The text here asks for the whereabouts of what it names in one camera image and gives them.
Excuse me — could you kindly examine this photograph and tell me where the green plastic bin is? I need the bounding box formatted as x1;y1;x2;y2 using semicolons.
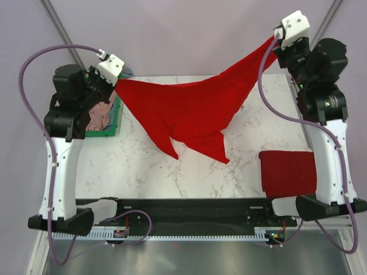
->
85;91;120;138

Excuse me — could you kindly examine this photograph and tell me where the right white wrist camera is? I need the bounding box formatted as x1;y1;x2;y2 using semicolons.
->
274;10;310;50

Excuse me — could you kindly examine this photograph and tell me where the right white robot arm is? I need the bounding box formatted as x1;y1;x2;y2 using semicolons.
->
262;37;366;226

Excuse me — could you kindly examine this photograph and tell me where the aluminium frame rail front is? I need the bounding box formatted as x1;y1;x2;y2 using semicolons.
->
40;214;354;230

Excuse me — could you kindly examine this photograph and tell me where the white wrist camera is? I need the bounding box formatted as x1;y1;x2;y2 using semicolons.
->
96;50;125;86
274;10;310;50

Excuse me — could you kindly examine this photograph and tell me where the grey blue t shirt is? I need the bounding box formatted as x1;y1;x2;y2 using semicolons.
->
103;66;134;131

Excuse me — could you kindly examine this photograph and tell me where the aluminium corner post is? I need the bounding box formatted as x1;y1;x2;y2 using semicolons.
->
39;0;85;68
310;0;345;48

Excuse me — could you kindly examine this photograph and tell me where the white slotted cable duct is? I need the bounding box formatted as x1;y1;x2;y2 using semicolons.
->
53;227;272;241

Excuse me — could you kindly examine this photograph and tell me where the right aluminium corner post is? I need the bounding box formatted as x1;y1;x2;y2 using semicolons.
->
310;0;345;48

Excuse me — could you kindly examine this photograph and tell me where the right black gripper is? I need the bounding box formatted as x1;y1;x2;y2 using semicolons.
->
274;33;314;90

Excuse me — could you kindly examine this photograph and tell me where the bright red t shirt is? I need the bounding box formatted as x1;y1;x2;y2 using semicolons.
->
115;38;273;164

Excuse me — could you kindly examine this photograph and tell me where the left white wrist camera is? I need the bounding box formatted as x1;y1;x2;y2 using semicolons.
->
96;50;125;86

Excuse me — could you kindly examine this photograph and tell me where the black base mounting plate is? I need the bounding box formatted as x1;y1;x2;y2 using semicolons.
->
102;197;290;235

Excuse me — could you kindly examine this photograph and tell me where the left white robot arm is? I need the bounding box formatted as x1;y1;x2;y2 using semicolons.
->
28;64;126;236

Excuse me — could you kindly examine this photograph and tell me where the left aluminium corner post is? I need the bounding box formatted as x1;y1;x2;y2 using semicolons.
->
39;0;85;68

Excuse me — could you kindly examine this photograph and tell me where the pink t shirt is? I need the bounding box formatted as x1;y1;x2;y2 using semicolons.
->
86;93;116;132

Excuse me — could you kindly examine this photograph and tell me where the folded dark red t shirt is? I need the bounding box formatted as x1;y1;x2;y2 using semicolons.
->
259;151;317;199

